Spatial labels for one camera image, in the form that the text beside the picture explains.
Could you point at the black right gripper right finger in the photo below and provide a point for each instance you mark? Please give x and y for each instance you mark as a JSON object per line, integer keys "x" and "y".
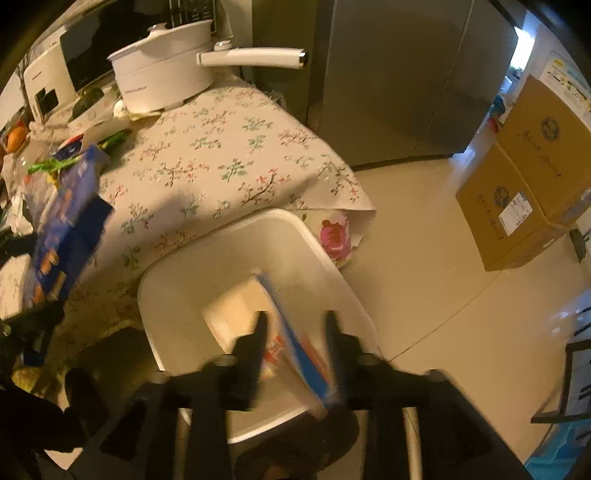
{"x": 352, "y": 368}

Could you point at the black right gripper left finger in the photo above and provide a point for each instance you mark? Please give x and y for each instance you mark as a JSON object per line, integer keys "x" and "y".
{"x": 240, "y": 376}

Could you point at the blue white carton box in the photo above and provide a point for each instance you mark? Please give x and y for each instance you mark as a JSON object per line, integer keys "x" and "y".
{"x": 297, "y": 361}

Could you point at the blue snack box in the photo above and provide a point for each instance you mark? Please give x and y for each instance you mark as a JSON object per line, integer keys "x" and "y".
{"x": 71, "y": 233}

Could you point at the green snack wrapper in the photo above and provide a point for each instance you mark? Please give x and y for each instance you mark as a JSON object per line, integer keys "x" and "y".
{"x": 68, "y": 155}

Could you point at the white plastic trash bin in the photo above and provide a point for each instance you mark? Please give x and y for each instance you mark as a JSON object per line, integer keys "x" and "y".
{"x": 196, "y": 301}

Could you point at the lower cardboard box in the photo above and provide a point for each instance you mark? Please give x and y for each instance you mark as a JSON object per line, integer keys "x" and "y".
{"x": 505, "y": 218}

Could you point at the cardboard box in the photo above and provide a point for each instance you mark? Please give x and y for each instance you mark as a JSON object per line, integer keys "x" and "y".
{"x": 550, "y": 146}
{"x": 505, "y": 218}

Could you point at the floral tablecloth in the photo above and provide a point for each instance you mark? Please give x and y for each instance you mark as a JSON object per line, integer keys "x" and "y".
{"x": 181, "y": 174}

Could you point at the upper cardboard box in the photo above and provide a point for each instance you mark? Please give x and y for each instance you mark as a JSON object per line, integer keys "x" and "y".
{"x": 550, "y": 146}

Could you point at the white electric cooking pot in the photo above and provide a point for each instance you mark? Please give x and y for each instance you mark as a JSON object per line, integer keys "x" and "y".
{"x": 171, "y": 65}

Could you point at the dark green squash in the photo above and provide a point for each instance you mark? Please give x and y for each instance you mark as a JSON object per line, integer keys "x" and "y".
{"x": 89, "y": 98}

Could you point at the large orange fruit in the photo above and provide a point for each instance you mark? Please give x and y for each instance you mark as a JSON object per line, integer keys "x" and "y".
{"x": 16, "y": 138}

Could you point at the white air fryer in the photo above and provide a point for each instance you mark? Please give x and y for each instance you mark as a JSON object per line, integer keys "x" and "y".
{"x": 47, "y": 83}

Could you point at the black microwave oven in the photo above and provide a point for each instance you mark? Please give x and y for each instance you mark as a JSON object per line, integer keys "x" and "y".
{"x": 112, "y": 25}

